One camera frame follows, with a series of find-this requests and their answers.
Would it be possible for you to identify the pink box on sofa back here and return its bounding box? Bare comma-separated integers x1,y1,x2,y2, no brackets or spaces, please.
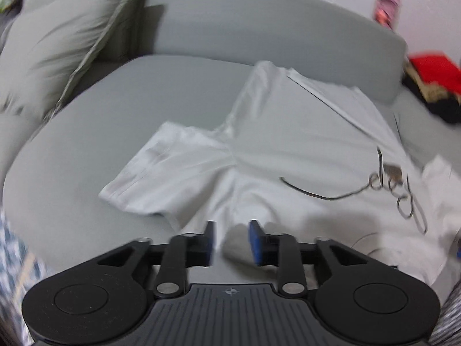
373,0,401,30

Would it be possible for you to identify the grey sofa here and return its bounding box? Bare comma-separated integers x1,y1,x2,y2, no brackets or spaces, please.
3,0,460,270

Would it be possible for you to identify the blue patterned rug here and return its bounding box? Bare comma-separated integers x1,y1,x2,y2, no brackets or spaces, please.
0,216,50,345

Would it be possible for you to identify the grey-green cushion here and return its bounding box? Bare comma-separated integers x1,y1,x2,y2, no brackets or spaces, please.
1,0,134,121

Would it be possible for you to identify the white t-shirt with script print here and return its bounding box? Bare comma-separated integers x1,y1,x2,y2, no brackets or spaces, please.
100,62,460,284

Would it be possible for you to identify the red and black clothes pile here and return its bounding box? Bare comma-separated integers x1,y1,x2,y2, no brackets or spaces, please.
402,52,460,125

